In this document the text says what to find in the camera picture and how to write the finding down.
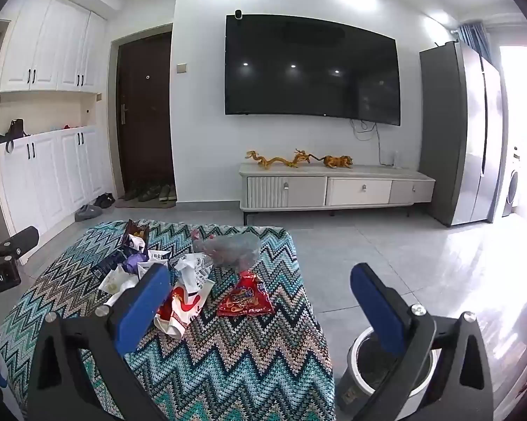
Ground brown yellow snack bag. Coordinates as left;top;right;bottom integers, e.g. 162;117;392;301
121;220;150;253

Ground black wall television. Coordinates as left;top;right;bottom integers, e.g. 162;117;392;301
224;12;401;126

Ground golden dragon figurine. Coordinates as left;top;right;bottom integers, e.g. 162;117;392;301
245;149;310;170

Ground zigzag knitted table cover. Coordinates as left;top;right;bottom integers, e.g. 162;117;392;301
0;221;336;420

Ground black handbag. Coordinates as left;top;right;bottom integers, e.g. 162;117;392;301
0;119;28;153

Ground dark blue milk carton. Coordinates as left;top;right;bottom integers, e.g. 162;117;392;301
90;249;172;281

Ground blue curtain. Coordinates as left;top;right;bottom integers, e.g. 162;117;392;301
457;21;493;64

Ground television power cables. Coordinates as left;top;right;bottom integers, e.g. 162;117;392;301
349;118;399;168

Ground golden tiger figurine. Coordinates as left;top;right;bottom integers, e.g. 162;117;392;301
310;155;353;169

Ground white printed plastic bag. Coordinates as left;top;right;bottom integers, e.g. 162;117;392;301
174;253;213;295

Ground grey translucent plastic bag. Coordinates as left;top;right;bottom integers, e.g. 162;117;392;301
191;229;261;273

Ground black shoes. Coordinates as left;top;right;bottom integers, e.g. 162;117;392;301
93;193;115;209

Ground red snack wrapper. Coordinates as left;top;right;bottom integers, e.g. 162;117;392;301
217;271;275;316

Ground purple plastic wrapper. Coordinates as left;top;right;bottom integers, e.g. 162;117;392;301
122;253;149;275

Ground white TV cabinet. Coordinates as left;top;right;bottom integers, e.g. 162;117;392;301
239;163;435;216

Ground grey slipper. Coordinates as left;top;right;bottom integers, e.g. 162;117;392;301
74;203;103;222

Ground white round trash bin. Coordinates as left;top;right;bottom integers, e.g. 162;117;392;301
336;327;440;420

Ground red white paper bag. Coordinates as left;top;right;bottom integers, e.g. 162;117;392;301
153;279;215;339

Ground shoes on doormat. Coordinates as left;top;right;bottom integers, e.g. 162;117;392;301
123;182;177;202

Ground grey refrigerator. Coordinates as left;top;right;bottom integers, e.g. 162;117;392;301
419;41;503;227

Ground dark brown entrance door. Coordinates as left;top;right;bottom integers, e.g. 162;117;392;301
116;32;175;194

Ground white washing machine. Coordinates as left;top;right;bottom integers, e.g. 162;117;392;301
502;146;520;218

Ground white shoe cabinet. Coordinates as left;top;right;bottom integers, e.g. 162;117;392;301
0;0;108;244

